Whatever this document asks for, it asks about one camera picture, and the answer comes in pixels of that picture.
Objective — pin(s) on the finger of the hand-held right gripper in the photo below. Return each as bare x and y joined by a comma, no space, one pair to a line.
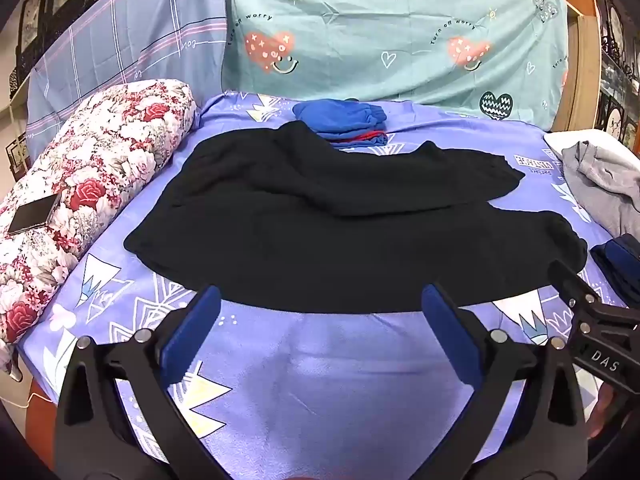
567,280

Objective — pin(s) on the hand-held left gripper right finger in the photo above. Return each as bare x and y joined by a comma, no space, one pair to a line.
445,330

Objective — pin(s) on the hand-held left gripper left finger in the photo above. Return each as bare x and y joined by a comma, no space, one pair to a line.
192,330

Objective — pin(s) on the black pants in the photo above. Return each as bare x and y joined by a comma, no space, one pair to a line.
325,240

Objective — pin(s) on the person's right hand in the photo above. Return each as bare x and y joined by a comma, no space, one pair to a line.
600,410

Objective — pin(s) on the navy garment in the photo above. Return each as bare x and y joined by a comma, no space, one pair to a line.
622,260

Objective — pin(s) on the grey garment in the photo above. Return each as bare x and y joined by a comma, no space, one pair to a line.
605,185

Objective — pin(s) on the white cloth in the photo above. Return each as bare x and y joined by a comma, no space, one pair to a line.
590,137

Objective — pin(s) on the floral bolster pillow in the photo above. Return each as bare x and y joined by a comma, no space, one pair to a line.
100,160

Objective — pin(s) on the dark smartphone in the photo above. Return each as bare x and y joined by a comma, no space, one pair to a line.
32,215

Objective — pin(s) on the wooden headboard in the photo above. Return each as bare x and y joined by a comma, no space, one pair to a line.
582,60

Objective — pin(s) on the dark carved wooden screen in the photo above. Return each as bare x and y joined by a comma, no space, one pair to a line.
617,50
45,0

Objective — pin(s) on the folded blue garment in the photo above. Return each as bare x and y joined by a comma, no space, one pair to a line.
335,117

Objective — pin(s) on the blue striped sheet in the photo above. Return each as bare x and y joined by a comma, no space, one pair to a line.
125,35

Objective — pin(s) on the wooden bed rail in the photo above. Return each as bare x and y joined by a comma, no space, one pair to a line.
42,425

